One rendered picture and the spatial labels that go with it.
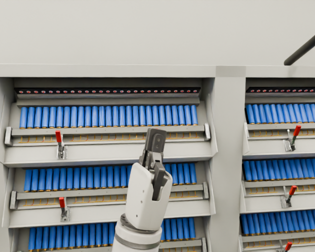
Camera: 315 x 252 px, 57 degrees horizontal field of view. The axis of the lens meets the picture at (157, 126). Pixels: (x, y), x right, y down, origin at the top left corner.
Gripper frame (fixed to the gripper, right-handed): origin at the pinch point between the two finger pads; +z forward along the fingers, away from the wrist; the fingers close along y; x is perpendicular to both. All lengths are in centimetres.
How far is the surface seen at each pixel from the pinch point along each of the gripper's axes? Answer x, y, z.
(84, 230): 1, -42, -36
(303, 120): -59, -23, 11
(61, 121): 13.8, -40.9, -2.7
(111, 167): -3.1, -40.1, -14.6
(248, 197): -47, -26, -17
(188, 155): -23.0, -28.7, -5.9
